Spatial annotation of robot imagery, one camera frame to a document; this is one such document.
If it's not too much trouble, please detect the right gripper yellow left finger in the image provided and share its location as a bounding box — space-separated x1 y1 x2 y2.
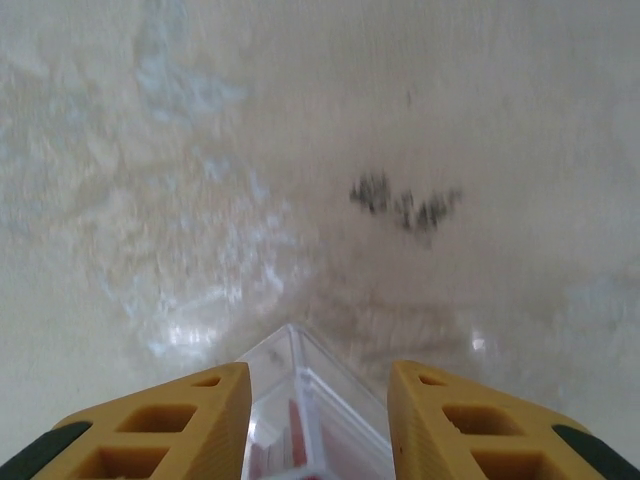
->
14 362 253 480

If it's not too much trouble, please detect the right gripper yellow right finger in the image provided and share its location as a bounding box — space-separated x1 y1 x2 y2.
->
387 359 640 480

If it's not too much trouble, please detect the clear plastic card box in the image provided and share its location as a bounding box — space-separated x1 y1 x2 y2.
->
239 322 401 480

